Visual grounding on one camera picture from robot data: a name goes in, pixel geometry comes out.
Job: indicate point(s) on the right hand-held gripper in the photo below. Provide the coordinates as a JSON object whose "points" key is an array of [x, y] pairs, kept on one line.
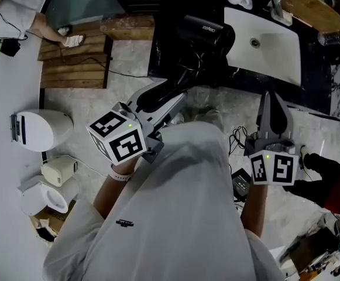
{"points": [[275, 168]]}

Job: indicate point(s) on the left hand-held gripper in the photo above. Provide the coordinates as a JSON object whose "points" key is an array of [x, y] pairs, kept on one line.
{"points": [[120, 142]]}

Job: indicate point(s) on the person's right forearm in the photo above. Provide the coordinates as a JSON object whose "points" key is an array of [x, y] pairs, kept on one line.
{"points": [[253, 209]]}

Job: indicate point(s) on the person's left forearm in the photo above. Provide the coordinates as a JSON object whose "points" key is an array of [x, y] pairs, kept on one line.
{"points": [[111, 195]]}

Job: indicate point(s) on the black marble vanity cabinet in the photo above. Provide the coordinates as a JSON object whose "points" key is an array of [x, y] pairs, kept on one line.
{"points": [[313, 78]]}

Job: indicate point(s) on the white sink basin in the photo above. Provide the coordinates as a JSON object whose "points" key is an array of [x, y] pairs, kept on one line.
{"points": [[275, 54]]}

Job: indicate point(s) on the black battery box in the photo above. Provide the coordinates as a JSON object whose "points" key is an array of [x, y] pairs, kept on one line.
{"points": [[241, 186]]}

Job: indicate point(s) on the white wrist watch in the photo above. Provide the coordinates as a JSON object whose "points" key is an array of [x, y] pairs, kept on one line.
{"points": [[121, 174]]}

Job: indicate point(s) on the wooden step platform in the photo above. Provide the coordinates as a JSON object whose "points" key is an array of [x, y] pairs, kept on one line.
{"points": [[73, 69]]}

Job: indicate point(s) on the clear plastic bottle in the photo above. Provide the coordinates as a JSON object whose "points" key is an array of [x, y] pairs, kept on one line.
{"points": [[333, 37]]}

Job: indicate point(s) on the white lidded bin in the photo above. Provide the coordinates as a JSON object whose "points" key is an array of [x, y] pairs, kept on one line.
{"points": [[46, 130]]}

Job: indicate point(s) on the chrome faucet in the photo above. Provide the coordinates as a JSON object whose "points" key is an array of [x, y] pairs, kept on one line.
{"points": [[279, 10]]}

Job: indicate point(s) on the beige small appliance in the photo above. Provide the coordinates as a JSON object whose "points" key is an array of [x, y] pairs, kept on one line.
{"points": [[58, 171]]}

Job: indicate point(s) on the printed cardboard box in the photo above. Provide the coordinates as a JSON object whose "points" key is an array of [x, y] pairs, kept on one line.
{"points": [[55, 218]]}

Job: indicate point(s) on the white open toilet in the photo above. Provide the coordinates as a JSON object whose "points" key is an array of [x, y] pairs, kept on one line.
{"points": [[35, 198]]}

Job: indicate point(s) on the small black cloth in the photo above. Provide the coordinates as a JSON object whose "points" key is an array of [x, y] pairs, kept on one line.
{"points": [[45, 234]]}

